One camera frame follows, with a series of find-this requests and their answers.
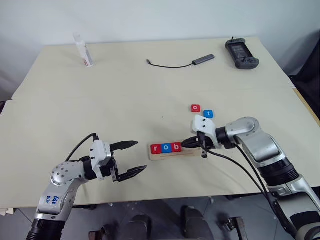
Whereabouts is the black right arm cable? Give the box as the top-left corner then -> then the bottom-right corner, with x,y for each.
203,143 -> 300,237

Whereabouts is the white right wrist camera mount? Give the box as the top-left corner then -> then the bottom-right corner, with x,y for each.
191,115 -> 218,150

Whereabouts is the white plastic bottle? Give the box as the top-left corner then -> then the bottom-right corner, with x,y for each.
72,32 -> 95,68

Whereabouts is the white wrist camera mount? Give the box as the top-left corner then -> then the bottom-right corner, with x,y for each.
88,139 -> 113,181
191,115 -> 218,150

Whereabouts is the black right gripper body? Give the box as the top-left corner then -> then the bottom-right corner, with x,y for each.
196,131 -> 214,159

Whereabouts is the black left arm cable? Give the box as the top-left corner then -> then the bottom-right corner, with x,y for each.
64,133 -> 99,162

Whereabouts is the grey usb hub with cable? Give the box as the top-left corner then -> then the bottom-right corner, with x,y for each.
145,53 -> 216,69

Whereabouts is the black handheld remote controller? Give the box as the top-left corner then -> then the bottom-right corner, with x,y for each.
225,37 -> 260,71

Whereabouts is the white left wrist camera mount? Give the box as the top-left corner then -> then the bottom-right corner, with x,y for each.
88,139 -> 113,181

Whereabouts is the dark rounded shape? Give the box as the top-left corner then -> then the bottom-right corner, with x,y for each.
126,214 -> 153,240
180,205 -> 214,240

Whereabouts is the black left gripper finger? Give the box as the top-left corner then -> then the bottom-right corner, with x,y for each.
117,165 -> 148,183
110,140 -> 139,152

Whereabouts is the black object beside table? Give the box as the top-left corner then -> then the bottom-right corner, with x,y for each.
287,31 -> 320,118

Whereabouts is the dark metal bracket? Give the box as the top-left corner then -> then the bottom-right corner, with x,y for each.
219,216 -> 245,240
88,224 -> 114,240

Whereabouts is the wooden letter tray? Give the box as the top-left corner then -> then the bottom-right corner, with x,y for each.
148,143 -> 202,162

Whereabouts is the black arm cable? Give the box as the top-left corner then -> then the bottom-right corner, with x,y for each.
203,143 -> 300,237
64,133 -> 99,162

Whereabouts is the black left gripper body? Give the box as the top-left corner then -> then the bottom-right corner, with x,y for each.
99,149 -> 121,183

